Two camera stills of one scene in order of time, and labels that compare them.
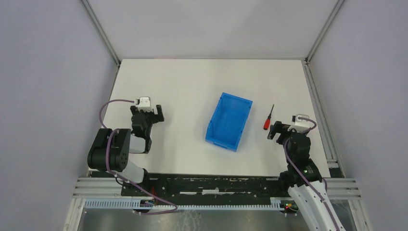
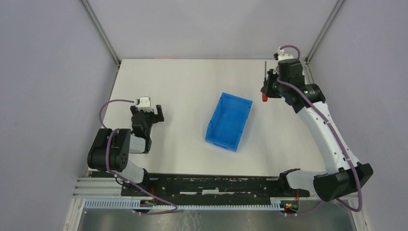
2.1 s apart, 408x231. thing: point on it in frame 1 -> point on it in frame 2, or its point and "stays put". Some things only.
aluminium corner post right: x=335 y=9 stays put
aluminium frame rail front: x=338 y=188 stays put
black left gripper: x=150 y=115 stays put
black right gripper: x=281 y=130 -> x=272 y=84
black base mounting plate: x=208 y=186 stays put
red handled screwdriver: x=267 y=121 -> x=264 y=95
